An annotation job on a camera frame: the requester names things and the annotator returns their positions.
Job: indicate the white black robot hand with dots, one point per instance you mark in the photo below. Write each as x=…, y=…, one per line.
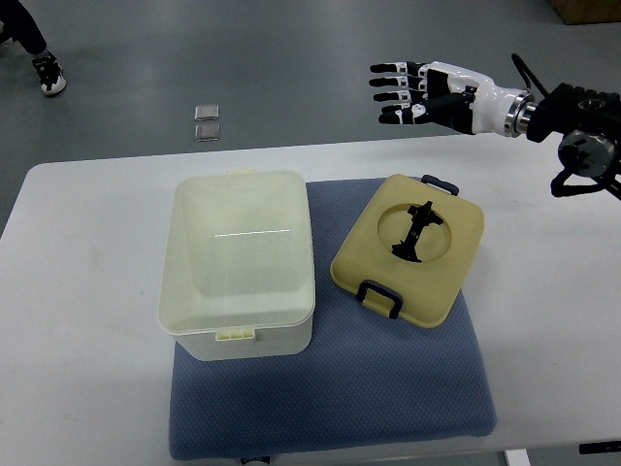
x=447, y=95

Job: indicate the yellow box lid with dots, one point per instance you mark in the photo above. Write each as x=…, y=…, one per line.
x=410, y=251

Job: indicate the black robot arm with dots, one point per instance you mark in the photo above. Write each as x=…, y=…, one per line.
x=589, y=122

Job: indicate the brown cardboard box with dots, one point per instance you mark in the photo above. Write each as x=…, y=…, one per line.
x=579, y=12

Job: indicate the white storage box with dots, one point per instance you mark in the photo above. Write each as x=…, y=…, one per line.
x=238, y=277

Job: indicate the upper silver floor plate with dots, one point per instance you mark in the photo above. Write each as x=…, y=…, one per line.
x=206, y=112

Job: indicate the silver floor plate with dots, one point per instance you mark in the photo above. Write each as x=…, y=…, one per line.
x=207, y=132
x=206, y=112

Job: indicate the lower silver floor plate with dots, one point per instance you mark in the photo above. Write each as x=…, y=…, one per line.
x=207, y=132

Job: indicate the blue padded mat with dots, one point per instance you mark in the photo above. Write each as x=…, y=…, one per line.
x=364, y=379

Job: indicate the white table leg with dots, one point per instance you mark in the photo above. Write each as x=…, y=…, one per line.
x=517, y=457

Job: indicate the black table control panel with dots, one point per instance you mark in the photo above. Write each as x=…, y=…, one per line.
x=600, y=447

